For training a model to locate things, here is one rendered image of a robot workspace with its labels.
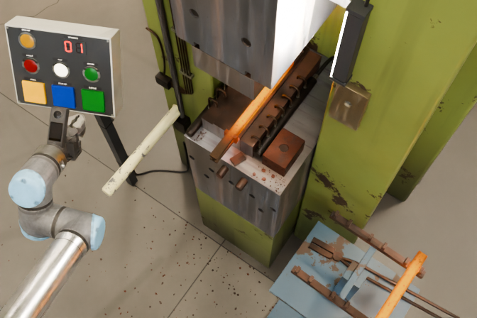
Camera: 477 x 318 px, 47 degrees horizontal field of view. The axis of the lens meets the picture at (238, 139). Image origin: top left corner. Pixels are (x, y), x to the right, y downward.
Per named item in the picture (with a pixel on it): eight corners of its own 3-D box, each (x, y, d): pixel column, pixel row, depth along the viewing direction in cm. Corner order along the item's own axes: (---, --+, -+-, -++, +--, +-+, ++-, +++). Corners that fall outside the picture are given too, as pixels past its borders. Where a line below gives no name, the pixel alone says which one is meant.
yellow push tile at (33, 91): (46, 104, 181) (44, 84, 177) (24, 101, 181) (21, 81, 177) (48, 102, 182) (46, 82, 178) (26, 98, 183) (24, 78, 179)
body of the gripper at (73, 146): (59, 146, 166) (41, 169, 156) (56, 122, 161) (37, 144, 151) (84, 150, 165) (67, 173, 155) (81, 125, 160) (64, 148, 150)
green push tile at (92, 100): (104, 113, 179) (102, 92, 175) (83, 110, 179) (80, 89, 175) (106, 110, 180) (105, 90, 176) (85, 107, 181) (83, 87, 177)
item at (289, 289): (373, 368, 172) (374, 368, 170) (268, 291, 183) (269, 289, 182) (418, 290, 183) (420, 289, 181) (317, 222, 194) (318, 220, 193)
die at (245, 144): (252, 157, 178) (252, 146, 170) (202, 127, 183) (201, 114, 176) (319, 69, 193) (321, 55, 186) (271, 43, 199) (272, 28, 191)
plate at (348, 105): (355, 131, 151) (368, 99, 136) (327, 116, 154) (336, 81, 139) (359, 126, 152) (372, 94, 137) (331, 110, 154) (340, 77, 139)
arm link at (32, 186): (7, 206, 142) (3, 176, 136) (30, 178, 152) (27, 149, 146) (42, 214, 141) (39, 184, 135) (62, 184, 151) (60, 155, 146)
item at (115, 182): (113, 199, 206) (109, 194, 201) (102, 192, 208) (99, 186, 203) (184, 115, 222) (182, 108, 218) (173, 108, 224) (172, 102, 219)
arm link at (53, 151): (26, 150, 147) (61, 155, 146) (35, 140, 151) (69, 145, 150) (30, 177, 152) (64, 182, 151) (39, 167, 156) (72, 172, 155)
